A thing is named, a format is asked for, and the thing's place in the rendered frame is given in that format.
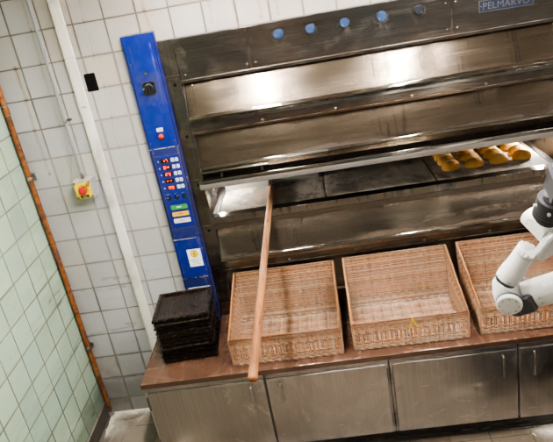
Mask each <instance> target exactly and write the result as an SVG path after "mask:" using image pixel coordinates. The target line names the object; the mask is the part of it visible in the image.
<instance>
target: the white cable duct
mask: <svg viewBox="0 0 553 442"><path fill-rule="evenodd" d="M47 3H48V7H49V10H50V12H51V16H52V19H53V21H54V27H55V30H56V33H57V36H58V39H59V42H60V45H61V50H62V53H63V56H64V60H65V62H66V65H67V69H68V73H69V77H70V80H71V82H72V86H73V89H74V92H75V97H76V101H77V103H78V106H79V110H80V112H81V115H82V119H83V123H84V127H85V130H86V132H87V136H88V139H89V142H90V147H91V150H92V153H93V156H94V159H95V162H96V165H97V171H98V173H99V176H100V180H101V183H102V185H103V189H104V193H105V197H106V200H107V203H108V206H109V209H110V212H111V217H112V220H113V223H114V226H115V229H116V233H117V235H118V241H119V243H120V246H121V250H122V253H123V255H124V259H125V262H126V267H127V270H128V273H129V276H130V279H131V282H132V285H133V290H134V294H135V296H136V299H137V303H138V305H139V308H140V314H141V316H142V320H143V323H144V325H145V329H146V332H147V337H148V340H149V344H150V346H151V349H152V351H153V350H154V345H155V342H156V340H157V339H156V337H157V336H155V334H156V332H155V331H154V325H153V324H152V323H151V322H152V318H151V315H150V311H149V308H148V305H147V300H146V297H145V294H144V290H143V288H142V284H141V281H140V276H139V273H138V269H137V267H136V263H135V260H134V257H133V252H132V248H131V246H130V243H129V239H128V237H127V233H126V228H125V225H124V222H123V218H122V216H121V212H120V209H119V204H118V201H117V197H116V195H115V191H114V188H113V186H112V182H111V177H110V174H109V170H108V167H107V165H106V161H105V158H104V153H103V150H102V147H101V144H100V140H99V137H98V134H97V129H96V126H95V123H94V119H93V117H92V113H91V110H90V105H89V102H88V98H87V96H86V93H85V89H84V87H83V81H82V77H81V75H80V72H79V68H78V66H77V62H76V59H75V54H74V51H73V47H72V45H71V41H70V38H69V36H68V30H67V27H66V24H65V20H64V17H63V15H62V11H61V6H60V3H59V0H47Z"/></svg>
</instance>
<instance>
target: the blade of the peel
mask: <svg viewBox="0 0 553 442"><path fill-rule="evenodd" d="M316 177H319V173H314V174H308V175H297V176H291V177H285V178H279V179H275V180H274V181H275V183H281V182H292V181H298V180H304V179H310V178H316ZM268 182H269V180H267V181H262V182H251V183H245V184H239V185H233V186H227V187H226V191H228V190H235V189H245V188H252V187H257V186H263V185H268Z"/></svg>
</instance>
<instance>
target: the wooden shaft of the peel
mask: <svg viewBox="0 0 553 442"><path fill-rule="evenodd" d="M273 191H274V186H273V185H272V184H270V185H269V189H268V197H267V206H266V214H265V222H264V230H263V239H262V254H261V262H260V271H259V279H258V287H257V295H256V304H255V319H254V327H253V336H252V344H251V352H250V360H249V369H248V381H249V382H251V383H254V382H256V381H257V377H258V367H259V356H260V345H261V336H262V315H263V305H264V294H265V284H266V274H267V263H268V252H269V233H270V222H271V212H272V201H273Z"/></svg>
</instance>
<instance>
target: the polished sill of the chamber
mask: <svg viewBox="0 0 553 442"><path fill-rule="evenodd" d="M548 165H549V164H545V165H539V166H533V167H527V168H516V169H509V170H504V171H498V172H491V173H486V174H480V175H468V176H463V177H457V178H450V179H444V180H439V181H432V182H422V183H415V184H409V185H403V186H398V187H391V188H385V189H374V190H368V191H362V192H356V193H350V194H344V195H338V196H327V197H321V198H314V199H309V200H303V201H296V202H291V203H280V204H273V205H272V212H271V216H275V215H282V214H288V213H294V212H300V211H306V210H317V209H324V208H329V207H335V206H342V205H348V204H354V203H365V202H371V201H377V200H384V199H389V198H395V197H402V196H413V195H418V194H425V193H431V192H437V191H443V190H449V189H460V188H467V187H473V186H478V185H485V184H491V183H497V182H508V181H514V180H520V179H527V178H533V177H538V176H545V175H546V173H545V172H546V169H547V167H548ZM265 214H266V206H262V207H255V208H250V209H244V210H232V211H227V212H220V213H214V214H213V216H212V221H213V224H214V225H215V224H222V223H228V222H234V221H240V220H246V219H252V218H259V217H265Z"/></svg>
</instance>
